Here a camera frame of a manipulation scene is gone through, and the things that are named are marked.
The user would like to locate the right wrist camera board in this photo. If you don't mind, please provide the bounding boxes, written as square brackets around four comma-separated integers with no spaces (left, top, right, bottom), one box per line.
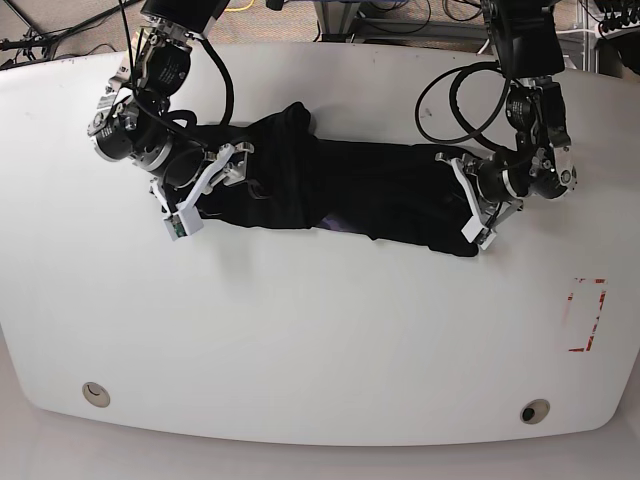
[163,210,204,241]

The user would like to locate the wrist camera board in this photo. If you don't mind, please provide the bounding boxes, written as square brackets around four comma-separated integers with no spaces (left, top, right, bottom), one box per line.
[461,218,497,250]
[163,210,204,241]

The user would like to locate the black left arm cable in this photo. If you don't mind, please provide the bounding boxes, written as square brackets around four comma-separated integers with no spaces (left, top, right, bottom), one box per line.
[414,62,521,151]

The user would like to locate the right table grommet hole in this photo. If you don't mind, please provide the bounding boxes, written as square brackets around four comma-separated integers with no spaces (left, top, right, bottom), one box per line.
[520,399,550,425]

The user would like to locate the red tape rectangle marking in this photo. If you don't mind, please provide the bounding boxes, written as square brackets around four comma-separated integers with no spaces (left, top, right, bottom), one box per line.
[562,278,608,353]

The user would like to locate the black graphic T-shirt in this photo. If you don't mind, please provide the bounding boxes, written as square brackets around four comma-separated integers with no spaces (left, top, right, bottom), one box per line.
[195,102,479,258]

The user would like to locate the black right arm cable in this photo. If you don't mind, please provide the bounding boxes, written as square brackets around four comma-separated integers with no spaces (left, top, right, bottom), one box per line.
[117,0,236,151]

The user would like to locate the white power strip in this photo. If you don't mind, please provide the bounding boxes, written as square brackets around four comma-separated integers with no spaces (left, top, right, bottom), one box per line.
[596,18,639,40]

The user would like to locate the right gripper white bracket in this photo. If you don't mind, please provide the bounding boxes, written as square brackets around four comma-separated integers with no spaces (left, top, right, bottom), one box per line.
[151,141,270,220]

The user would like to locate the table grommet hole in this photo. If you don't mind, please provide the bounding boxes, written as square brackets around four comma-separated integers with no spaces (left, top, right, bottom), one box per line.
[520,399,550,425]
[82,382,111,408]

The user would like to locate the left table grommet hole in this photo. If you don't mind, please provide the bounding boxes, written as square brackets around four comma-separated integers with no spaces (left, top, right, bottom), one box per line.
[82,382,111,408]

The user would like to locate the black tripod legs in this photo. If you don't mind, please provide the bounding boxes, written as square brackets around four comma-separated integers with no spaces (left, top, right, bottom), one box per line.
[1,1,139,71]

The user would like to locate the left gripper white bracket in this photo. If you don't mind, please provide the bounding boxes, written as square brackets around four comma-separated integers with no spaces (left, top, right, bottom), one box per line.
[435,152,523,235]

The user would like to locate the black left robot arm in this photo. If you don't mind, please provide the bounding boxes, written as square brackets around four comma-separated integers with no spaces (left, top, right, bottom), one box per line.
[439,1,577,247]

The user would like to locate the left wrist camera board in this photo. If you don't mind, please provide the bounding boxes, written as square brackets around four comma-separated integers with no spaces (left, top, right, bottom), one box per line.
[461,218,497,250]

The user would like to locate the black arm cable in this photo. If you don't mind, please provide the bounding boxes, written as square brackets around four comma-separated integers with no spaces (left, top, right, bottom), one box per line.
[117,0,236,151]
[414,62,521,151]

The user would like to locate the aluminium frame stand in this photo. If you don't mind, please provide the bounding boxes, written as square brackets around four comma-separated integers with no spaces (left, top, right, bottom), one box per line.
[312,1,362,43]

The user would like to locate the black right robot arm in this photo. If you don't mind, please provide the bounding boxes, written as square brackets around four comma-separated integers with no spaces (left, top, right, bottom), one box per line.
[87,1,306,238]

